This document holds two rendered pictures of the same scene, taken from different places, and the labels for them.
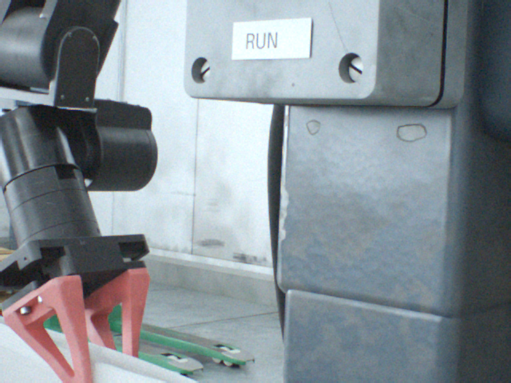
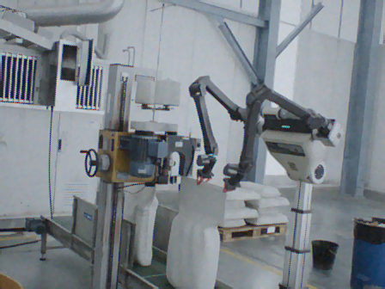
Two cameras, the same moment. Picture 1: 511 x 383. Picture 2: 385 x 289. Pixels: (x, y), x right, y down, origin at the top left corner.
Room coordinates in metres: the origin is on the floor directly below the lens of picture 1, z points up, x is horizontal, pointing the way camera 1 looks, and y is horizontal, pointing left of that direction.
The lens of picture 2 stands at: (3.52, 0.53, 1.45)
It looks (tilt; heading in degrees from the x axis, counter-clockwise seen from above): 3 degrees down; 190
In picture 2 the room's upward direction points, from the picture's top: 5 degrees clockwise
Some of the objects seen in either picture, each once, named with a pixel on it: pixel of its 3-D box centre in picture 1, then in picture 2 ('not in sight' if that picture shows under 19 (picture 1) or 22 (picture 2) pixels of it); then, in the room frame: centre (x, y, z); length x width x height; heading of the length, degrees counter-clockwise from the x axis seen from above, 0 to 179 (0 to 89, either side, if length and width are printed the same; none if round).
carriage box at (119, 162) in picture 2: not in sight; (127, 156); (0.61, -0.41, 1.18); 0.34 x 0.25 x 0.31; 137
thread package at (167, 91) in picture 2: not in sight; (167, 93); (0.68, -0.16, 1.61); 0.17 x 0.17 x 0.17
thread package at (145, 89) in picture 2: not in sight; (145, 92); (0.50, -0.35, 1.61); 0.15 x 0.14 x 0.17; 47
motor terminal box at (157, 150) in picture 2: not in sight; (157, 151); (0.82, -0.15, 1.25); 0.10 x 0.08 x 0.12; 162
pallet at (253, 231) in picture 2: not in sight; (235, 225); (-2.81, 0.10, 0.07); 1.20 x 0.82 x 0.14; 139
